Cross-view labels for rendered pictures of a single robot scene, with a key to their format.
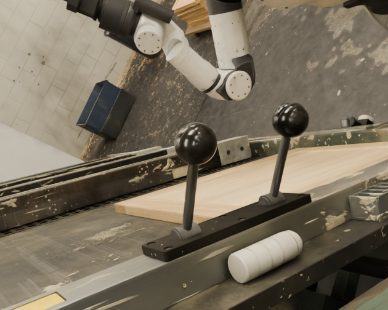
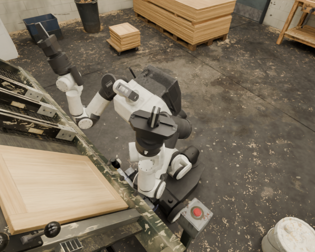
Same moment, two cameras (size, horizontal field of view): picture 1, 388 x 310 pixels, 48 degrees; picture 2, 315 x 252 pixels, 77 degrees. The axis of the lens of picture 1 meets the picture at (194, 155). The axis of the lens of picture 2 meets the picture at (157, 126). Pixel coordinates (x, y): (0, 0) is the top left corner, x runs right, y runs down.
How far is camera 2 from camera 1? 0.38 m
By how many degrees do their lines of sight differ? 27
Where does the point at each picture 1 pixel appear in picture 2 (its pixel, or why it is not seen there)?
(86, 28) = not seen: outside the picture
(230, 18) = (103, 101)
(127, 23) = (60, 72)
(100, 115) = not seen: hidden behind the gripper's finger
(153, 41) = (64, 87)
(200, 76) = (73, 109)
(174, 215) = not seen: outside the picture
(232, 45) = (96, 109)
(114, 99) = (52, 29)
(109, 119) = not seen: hidden behind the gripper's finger
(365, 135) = (108, 177)
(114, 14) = (57, 64)
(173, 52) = (71, 93)
